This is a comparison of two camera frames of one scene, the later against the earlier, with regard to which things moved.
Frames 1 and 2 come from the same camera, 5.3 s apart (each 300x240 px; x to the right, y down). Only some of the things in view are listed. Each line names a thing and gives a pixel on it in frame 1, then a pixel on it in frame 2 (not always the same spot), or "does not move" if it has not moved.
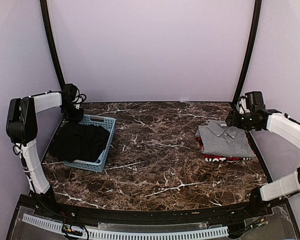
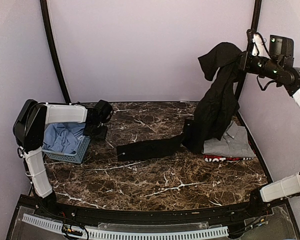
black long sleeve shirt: (75, 141) to (217, 109)
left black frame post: (44, 8) does not move
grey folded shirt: (219, 139) does not move
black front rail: (260, 205) does not move
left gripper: (77, 119) to (101, 136)
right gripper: (233, 120) to (245, 65)
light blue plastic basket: (108, 123) to (60, 157)
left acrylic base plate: (23, 230) does not move
